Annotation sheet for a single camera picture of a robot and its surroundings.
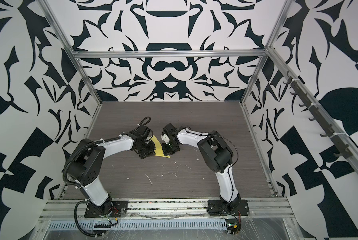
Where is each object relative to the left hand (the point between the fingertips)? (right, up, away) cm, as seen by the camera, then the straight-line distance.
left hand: (157, 150), depth 92 cm
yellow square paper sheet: (+1, 0, 0) cm, 1 cm away
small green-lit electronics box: (+38, -31, -21) cm, 54 cm away
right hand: (+4, -2, 0) cm, 5 cm away
